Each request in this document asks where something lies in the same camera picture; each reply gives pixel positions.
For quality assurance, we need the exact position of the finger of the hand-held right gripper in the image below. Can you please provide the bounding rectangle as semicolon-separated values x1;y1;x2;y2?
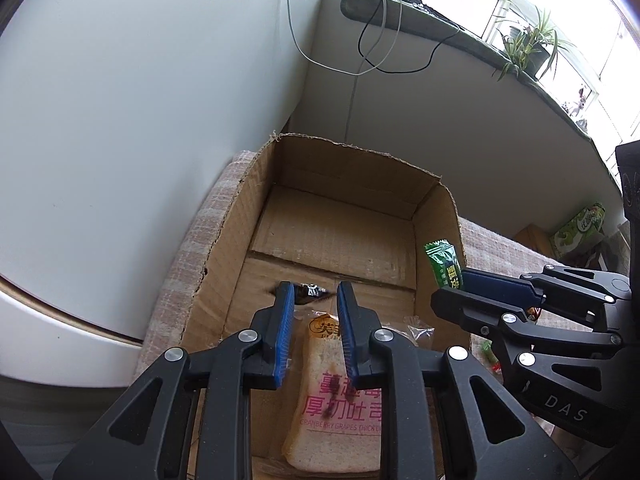
430;287;626;361
461;264;631;333

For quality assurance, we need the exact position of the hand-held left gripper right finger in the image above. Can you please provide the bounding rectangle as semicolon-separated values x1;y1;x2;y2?
336;281;586;480

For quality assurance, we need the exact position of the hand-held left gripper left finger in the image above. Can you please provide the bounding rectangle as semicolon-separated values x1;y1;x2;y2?
52;281;296;480

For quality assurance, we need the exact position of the green snack packet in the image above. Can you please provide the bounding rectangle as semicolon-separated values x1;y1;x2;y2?
424;239;467;291

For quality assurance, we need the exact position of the black patterned snack packet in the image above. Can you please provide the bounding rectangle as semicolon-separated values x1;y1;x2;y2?
270;282;331;306

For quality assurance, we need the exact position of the cardboard box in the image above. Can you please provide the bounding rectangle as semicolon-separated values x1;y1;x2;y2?
182;132;473;480

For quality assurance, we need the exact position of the packaged sliced bread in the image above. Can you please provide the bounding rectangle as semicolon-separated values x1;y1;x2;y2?
280;305;436;480

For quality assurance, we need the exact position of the brown cardboard carton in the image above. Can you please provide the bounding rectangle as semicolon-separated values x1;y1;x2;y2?
512;225;556;261

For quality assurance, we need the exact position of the green printed bag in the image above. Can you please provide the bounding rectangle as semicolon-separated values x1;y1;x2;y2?
550;203;607;261

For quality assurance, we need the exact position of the small figurine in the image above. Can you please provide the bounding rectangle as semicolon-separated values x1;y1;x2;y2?
562;87;592;131

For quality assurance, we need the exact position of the potted spider plant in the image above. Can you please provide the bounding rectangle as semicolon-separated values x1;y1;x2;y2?
492;7;576;83

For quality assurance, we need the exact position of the dark stone window sill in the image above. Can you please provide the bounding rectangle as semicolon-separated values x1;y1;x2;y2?
340;0;617;181

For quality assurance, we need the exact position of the white cable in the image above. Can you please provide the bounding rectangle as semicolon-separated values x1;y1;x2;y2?
285;0;406;77

